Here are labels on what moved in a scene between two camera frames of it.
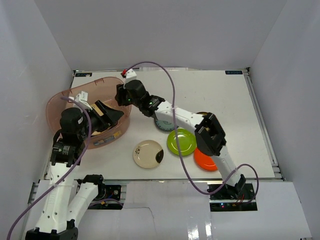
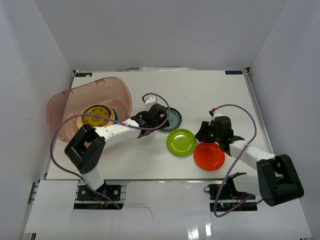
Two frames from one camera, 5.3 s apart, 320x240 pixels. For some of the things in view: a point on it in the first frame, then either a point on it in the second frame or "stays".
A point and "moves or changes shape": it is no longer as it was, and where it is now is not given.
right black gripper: (121, 95) -> (202, 135)
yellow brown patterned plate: (205, 113) moves or changes shape
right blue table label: (233, 72) stays
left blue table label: (83, 74) stays
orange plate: (204, 161) stays
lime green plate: (187, 142) stays
